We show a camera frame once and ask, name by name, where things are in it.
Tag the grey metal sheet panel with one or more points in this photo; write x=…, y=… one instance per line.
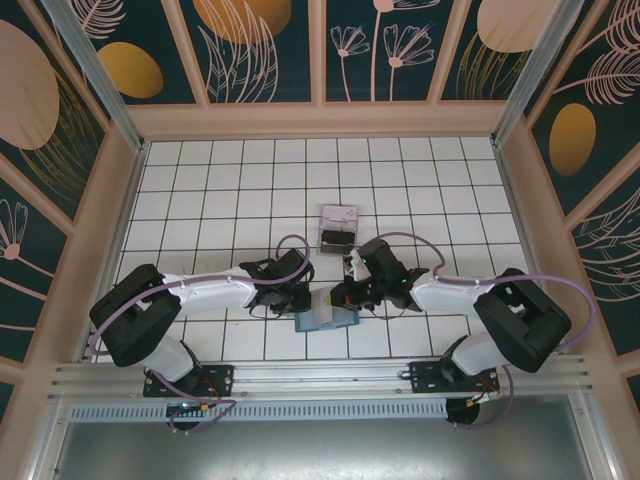
x=320, y=450

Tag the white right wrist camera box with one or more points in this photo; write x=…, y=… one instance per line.
x=356, y=267

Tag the clear acrylic card stand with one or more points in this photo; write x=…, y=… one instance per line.
x=337, y=255

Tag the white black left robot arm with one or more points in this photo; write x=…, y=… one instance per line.
x=210, y=301

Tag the white card with pink print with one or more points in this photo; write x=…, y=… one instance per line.
x=340, y=216

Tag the plain beige card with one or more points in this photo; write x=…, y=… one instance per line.
x=322, y=306

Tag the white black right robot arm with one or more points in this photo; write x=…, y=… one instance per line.
x=445, y=301

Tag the aluminium corner post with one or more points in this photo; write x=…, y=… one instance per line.
x=526, y=75
x=100, y=75

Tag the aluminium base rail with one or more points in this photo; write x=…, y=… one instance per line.
x=320, y=375

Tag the black credit card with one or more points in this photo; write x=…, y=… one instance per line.
x=337, y=240

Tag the aluminium table side rail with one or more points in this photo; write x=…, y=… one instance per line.
x=119, y=240
x=513, y=190

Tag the teal card holder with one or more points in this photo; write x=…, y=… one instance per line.
x=305, y=325

